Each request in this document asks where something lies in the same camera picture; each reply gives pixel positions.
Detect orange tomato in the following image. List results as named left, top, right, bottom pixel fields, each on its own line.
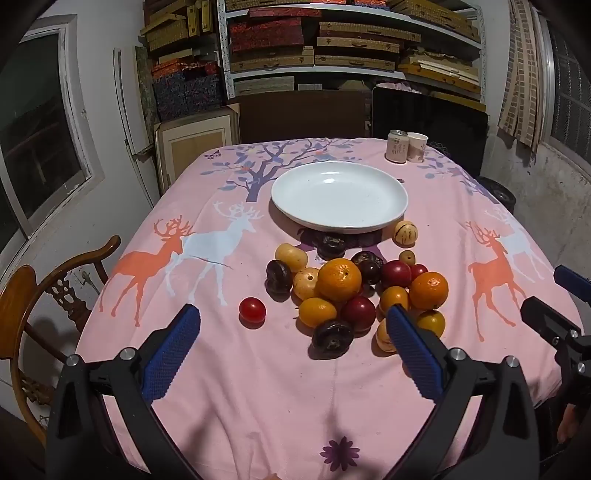
left=379, top=286, right=410, bottom=317

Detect wooden framed panel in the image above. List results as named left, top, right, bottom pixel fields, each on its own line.
left=154, top=113, right=241, bottom=195

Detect large orange tangerine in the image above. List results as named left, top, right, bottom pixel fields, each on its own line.
left=317, top=258, right=363, bottom=302

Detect stack of yellow flat boxes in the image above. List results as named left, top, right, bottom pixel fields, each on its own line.
left=141, top=0, right=222, bottom=63

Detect dark red plum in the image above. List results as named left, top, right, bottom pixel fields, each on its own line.
left=341, top=296, right=377, bottom=333

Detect wooden chair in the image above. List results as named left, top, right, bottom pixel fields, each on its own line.
left=0, top=235, right=122, bottom=444

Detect pink drink can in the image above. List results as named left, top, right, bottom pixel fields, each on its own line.
left=386, top=130, right=409, bottom=164

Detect brown board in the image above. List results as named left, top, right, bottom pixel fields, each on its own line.
left=238, top=90, right=372, bottom=144

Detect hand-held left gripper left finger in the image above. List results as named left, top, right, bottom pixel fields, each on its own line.
left=45, top=302, right=204, bottom=480

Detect white plate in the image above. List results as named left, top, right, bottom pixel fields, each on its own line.
left=270, top=161, right=409, bottom=233

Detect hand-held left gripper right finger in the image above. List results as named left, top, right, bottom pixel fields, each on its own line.
left=385, top=305, right=541, bottom=480

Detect dark brown water chestnut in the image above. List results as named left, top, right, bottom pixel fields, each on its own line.
left=317, top=233, right=347, bottom=259
left=350, top=250, right=385, bottom=286
left=266, top=260, right=293, bottom=295
left=311, top=319, right=355, bottom=354

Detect white framed window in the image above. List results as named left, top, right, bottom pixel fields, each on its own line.
left=0, top=14, right=106, bottom=259

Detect stack of red patterned boxes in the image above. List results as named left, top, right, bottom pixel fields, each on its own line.
left=228, top=7, right=321, bottom=54

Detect small orange tangerine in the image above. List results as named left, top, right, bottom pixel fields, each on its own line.
left=298, top=298, right=338, bottom=328

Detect stack of tan woven boxes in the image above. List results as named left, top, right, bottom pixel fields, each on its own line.
left=226, top=0, right=483, bottom=100

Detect green patterned panel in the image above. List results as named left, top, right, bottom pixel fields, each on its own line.
left=135, top=46, right=160, bottom=144

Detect yellow round fruit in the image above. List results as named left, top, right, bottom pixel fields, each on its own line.
left=275, top=243, right=308, bottom=273
left=293, top=268, right=321, bottom=301

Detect brick pattern curtain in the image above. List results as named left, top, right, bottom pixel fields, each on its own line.
left=498, top=0, right=542, bottom=151

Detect white wooden plank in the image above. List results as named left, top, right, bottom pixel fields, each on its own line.
left=113, top=48, right=160, bottom=208

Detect person's right hand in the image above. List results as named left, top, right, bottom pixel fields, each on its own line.
left=557, top=404, right=579, bottom=444

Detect black wheel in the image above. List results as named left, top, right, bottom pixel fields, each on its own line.
left=478, top=176, right=517, bottom=215

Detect white metal shelf rack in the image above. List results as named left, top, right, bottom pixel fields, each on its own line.
left=217, top=0, right=488, bottom=104

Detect orange red patterned boxes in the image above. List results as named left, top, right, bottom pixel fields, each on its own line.
left=151, top=59, right=221, bottom=79

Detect pink deer print tablecloth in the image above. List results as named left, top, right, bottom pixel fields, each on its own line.
left=74, top=137, right=585, bottom=476

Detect barred window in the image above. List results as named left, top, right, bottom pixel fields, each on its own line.
left=531, top=4, right=591, bottom=171

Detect yellow tomato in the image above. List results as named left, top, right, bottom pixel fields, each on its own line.
left=416, top=309, right=447, bottom=337

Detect blue patterned storage box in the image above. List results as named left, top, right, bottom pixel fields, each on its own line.
left=152, top=78, right=188, bottom=121
left=185, top=74, right=227, bottom=112

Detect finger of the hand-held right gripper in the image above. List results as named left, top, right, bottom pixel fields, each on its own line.
left=553, top=264, right=591, bottom=303
left=520, top=296, right=583, bottom=349

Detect white paper cup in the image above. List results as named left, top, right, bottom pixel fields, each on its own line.
left=406, top=132, right=428, bottom=163

